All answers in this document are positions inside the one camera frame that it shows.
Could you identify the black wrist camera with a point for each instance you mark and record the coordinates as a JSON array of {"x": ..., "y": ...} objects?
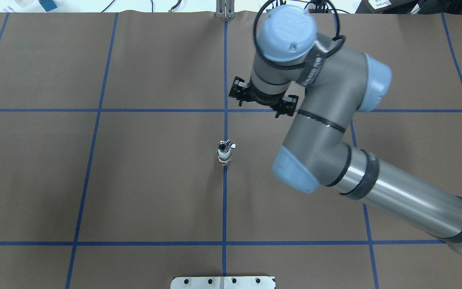
[{"x": 240, "y": 91}]

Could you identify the chrome valve with white pipe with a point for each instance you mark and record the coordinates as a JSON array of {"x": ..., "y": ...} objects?
[{"x": 225, "y": 151}]

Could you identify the aluminium frame post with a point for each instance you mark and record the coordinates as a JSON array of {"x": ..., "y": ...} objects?
[{"x": 225, "y": 9}]

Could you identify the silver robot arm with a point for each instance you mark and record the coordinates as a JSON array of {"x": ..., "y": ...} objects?
[{"x": 323, "y": 83}]

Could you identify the blue cube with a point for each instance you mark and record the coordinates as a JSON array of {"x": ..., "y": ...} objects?
[{"x": 48, "y": 5}]

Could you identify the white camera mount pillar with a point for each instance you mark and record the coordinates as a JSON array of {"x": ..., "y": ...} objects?
[{"x": 224, "y": 282}]

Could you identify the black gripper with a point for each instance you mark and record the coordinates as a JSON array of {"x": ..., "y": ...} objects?
[{"x": 261, "y": 98}]

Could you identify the black box with label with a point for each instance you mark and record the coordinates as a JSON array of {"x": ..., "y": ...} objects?
[{"x": 389, "y": 6}]

